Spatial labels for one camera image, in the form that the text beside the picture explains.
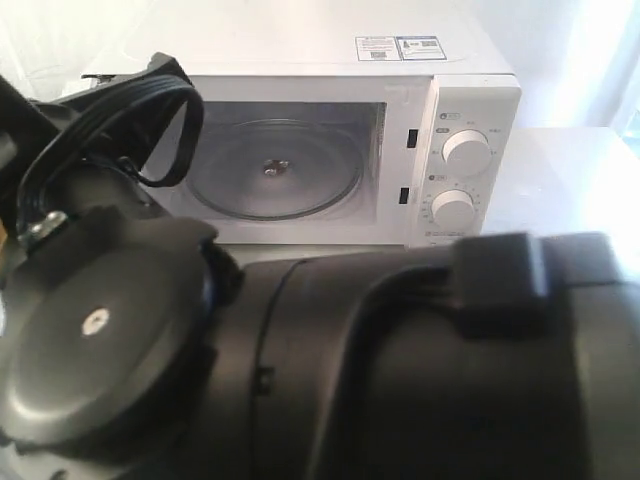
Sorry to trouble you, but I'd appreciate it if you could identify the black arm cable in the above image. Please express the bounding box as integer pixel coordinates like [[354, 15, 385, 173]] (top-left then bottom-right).
[[17, 75, 205, 236]]

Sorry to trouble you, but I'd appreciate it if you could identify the white control knob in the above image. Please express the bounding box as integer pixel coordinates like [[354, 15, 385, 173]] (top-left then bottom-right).
[[431, 190, 475, 230], [442, 130, 492, 177]]

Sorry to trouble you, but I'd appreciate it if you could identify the white backdrop curtain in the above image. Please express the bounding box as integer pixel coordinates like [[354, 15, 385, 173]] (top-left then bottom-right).
[[1, 1, 639, 135]]

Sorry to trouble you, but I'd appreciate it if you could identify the glass microwave turntable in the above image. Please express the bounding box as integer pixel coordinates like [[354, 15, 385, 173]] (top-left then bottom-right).
[[187, 120, 364, 221]]

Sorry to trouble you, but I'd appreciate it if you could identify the upper white control knob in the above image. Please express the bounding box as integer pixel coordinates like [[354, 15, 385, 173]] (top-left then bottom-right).
[[442, 130, 492, 177]]

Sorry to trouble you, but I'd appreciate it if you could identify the white microwave oven body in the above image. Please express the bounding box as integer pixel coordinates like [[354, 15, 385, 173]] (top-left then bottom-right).
[[85, 23, 521, 247]]

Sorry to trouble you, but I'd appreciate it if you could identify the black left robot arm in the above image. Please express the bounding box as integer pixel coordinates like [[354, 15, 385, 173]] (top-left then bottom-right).
[[1, 53, 639, 479]]

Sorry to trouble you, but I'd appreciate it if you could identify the lower white control knob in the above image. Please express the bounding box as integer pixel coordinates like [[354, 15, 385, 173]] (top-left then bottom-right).
[[431, 190, 475, 230]]

